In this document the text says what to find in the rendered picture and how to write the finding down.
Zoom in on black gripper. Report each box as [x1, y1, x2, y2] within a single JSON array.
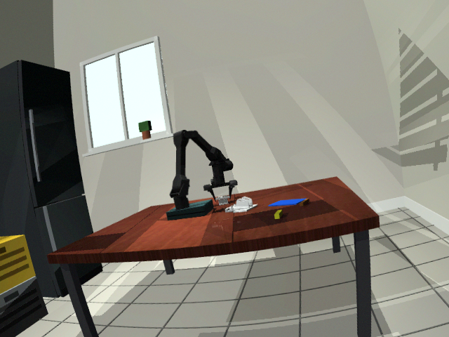
[[203, 172, 238, 202]]

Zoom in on small yellow block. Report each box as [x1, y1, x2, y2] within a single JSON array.
[[274, 209, 283, 219]]

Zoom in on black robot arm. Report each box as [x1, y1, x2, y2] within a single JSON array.
[[170, 130, 233, 210]]

